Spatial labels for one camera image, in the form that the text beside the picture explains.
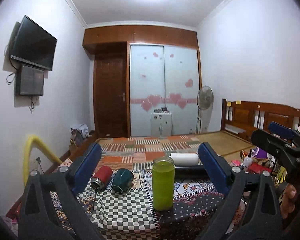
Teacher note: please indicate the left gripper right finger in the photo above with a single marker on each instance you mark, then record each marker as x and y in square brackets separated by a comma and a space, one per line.
[250, 209]

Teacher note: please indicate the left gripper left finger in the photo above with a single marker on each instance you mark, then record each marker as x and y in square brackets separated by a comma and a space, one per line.
[50, 208]

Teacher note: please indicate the green cylindrical bottle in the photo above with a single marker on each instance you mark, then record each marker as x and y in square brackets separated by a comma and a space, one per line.
[163, 171]

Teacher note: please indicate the red tumbler cup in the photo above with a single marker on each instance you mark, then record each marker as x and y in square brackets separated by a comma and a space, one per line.
[101, 178]

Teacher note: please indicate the dark green hexagonal cup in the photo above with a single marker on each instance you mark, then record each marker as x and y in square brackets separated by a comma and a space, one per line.
[122, 180]

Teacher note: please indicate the white tumbler cup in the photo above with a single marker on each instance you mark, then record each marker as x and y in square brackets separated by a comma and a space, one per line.
[185, 159]

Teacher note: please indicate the person right hand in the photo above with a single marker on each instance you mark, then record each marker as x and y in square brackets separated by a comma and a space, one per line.
[288, 201]

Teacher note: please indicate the wooden headboard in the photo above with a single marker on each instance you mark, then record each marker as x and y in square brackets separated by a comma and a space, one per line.
[241, 118]

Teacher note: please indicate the black thermos bottle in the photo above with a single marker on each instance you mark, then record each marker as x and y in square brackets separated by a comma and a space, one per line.
[197, 172]

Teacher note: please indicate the yellow foam tube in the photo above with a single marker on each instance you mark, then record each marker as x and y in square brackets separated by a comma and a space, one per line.
[32, 147]

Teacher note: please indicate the patchwork patterned tablecloth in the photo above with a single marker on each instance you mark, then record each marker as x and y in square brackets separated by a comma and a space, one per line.
[130, 215]

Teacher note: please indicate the standing electric fan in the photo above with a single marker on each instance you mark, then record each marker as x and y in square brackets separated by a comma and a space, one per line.
[205, 100]

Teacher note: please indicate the striped patchwork bed mat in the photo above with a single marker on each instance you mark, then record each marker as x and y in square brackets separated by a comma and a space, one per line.
[138, 153]

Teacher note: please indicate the white small cabinet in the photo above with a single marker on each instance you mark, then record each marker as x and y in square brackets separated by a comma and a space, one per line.
[161, 123]

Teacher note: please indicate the brown wooden door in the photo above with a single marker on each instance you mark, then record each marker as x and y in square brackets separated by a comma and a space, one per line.
[109, 95]

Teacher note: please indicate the sliding wardrobe with hearts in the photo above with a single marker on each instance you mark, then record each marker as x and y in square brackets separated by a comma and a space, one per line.
[163, 76]

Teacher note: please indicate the wooden bed frame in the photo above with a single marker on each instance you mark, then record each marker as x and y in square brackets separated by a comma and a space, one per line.
[72, 154]

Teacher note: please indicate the small grey wall monitor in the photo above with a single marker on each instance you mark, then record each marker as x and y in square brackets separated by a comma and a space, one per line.
[29, 81]

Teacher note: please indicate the wall mounted black television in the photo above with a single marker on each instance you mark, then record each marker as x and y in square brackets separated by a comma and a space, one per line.
[33, 45]

